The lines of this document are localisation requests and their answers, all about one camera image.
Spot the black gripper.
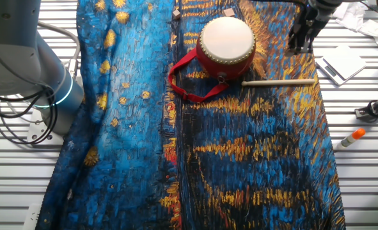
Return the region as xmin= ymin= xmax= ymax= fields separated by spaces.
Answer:
xmin=287 ymin=3 xmax=329 ymax=54

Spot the pale wooden drumstick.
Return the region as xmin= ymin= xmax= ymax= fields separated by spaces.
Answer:
xmin=241 ymin=78 xmax=316 ymax=88

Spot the red drum with white skin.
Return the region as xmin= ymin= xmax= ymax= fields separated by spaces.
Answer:
xmin=196 ymin=16 xmax=256 ymax=81

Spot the white digital scale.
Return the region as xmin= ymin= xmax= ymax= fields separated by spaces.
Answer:
xmin=315 ymin=44 xmax=368 ymax=86

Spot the crumpled white paper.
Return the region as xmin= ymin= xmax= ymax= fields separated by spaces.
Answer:
xmin=332 ymin=1 xmax=378 ymax=54

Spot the glue stick with orange cap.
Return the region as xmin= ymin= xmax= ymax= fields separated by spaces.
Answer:
xmin=334 ymin=127 xmax=367 ymax=151

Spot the blue starry night painted cloth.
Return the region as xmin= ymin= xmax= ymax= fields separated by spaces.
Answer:
xmin=35 ymin=0 xmax=347 ymax=230

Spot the white power strip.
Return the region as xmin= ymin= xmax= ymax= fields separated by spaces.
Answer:
xmin=22 ymin=203 xmax=42 ymax=230

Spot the metal bracket clamp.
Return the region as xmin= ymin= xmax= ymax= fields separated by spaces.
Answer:
xmin=354 ymin=97 xmax=378 ymax=122

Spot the black looped cable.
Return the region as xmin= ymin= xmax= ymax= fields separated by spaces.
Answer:
xmin=366 ymin=99 xmax=378 ymax=119

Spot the red drum strap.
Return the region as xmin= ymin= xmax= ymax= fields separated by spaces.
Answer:
xmin=168 ymin=47 xmax=230 ymax=104

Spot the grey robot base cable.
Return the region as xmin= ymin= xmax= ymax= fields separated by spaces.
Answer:
xmin=36 ymin=20 xmax=81 ymax=79

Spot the black cable bundle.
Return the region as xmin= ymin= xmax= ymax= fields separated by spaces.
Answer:
xmin=0 ymin=86 xmax=58 ymax=146

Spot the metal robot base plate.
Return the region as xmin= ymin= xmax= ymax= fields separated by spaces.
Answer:
xmin=27 ymin=110 xmax=65 ymax=146

